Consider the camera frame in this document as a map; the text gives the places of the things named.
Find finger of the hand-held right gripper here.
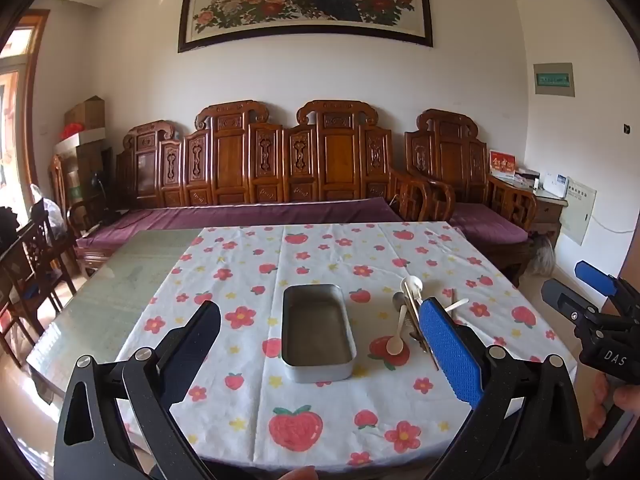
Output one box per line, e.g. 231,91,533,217
541,279,603,323
574,260,640,312

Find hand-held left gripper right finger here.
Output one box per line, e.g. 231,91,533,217
419,297,588,480

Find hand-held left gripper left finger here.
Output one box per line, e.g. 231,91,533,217
52,300,223,480

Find metal tray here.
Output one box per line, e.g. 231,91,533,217
281,284,357,384

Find person's right hand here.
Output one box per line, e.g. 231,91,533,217
581,374,640,440

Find person's left hand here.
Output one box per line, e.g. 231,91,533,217
270,465,317,480

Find grey furry bundle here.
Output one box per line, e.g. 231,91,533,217
525,235,556,277

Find wooden side table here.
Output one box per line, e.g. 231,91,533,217
529,187,569,247

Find white telephone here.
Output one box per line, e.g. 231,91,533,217
540,172,571,199

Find floral strawberry tablecloth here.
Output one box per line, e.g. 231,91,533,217
115,220,578,472

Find red desk calendar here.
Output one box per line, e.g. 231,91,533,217
489,150,516,179

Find dark wooden chair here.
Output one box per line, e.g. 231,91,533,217
14,219,79,323

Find carved wooden sofa bench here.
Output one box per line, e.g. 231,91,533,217
67,100,436,273

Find carved wooden armchair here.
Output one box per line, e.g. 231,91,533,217
390,109,538,271

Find white plastic bag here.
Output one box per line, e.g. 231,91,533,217
30,183,66,241

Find brown cardboard box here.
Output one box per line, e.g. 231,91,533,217
64,96,106,134

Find framed floral painting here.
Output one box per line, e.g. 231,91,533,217
177,0,433,54

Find white cable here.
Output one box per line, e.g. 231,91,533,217
592,214,637,235

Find white wall distribution box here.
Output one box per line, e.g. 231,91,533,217
559,177,598,246

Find grey wall panel green label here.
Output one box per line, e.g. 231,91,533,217
533,62,576,97

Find wooden door frame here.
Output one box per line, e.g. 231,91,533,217
0,9,52,211

